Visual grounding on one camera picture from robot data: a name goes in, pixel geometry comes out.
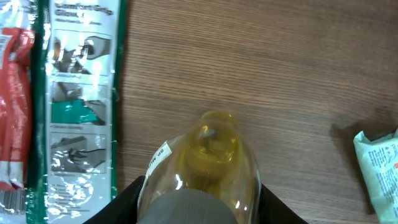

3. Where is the yellow liquid soap bottle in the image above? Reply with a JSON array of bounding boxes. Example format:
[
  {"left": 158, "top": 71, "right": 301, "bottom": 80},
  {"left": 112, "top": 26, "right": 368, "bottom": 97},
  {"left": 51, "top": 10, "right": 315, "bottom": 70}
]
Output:
[{"left": 137, "top": 111, "right": 261, "bottom": 223}]

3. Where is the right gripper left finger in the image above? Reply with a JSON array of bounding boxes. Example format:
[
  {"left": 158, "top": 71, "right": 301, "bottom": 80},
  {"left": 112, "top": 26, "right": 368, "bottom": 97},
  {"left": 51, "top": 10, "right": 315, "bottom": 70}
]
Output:
[{"left": 84, "top": 175, "right": 145, "bottom": 224}]

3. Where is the green 3M gloves package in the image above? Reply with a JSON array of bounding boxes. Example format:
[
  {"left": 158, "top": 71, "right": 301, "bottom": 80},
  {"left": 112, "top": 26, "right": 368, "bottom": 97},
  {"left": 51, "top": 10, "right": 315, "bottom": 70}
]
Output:
[{"left": 0, "top": 0, "right": 129, "bottom": 224}]

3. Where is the red snack stick packet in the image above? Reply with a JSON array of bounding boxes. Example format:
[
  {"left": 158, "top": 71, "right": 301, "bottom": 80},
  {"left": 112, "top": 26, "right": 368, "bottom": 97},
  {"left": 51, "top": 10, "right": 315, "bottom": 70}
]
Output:
[{"left": 1, "top": 27, "right": 35, "bottom": 191}]

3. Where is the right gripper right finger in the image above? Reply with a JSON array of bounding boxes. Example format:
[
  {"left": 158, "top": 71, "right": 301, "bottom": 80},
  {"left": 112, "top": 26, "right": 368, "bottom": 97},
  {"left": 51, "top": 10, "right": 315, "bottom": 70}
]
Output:
[{"left": 257, "top": 184, "right": 308, "bottom": 224}]

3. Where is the teal wet wipes pack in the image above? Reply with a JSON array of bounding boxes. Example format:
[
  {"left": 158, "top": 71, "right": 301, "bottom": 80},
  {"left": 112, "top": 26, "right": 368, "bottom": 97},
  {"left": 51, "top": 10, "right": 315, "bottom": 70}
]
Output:
[{"left": 353, "top": 131, "right": 397, "bottom": 224}]

